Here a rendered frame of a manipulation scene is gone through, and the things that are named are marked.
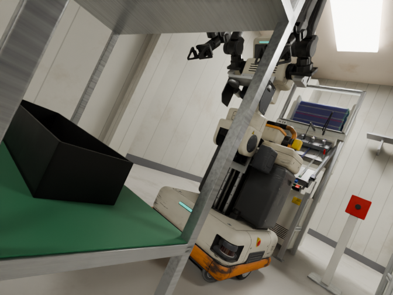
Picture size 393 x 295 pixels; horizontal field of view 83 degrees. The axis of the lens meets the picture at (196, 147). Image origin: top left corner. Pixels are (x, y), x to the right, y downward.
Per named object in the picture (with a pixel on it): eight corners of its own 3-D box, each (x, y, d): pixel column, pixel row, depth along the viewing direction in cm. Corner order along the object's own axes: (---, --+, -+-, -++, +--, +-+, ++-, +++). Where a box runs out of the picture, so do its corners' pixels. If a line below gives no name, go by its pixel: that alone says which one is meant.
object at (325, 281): (339, 298, 169) (380, 203, 171) (306, 277, 184) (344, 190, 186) (341, 291, 188) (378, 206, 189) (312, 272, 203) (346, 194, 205)
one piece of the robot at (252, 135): (222, 150, 160) (252, 67, 155) (270, 170, 135) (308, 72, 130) (199, 144, 140) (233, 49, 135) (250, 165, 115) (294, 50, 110)
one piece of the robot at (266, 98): (228, 109, 142) (242, 78, 143) (268, 119, 124) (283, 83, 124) (215, 98, 130) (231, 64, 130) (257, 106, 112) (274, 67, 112)
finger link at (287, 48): (280, 55, 84) (292, 43, 88) (263, 55, 89) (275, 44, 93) (282, 71, 88) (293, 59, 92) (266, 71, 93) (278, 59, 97)
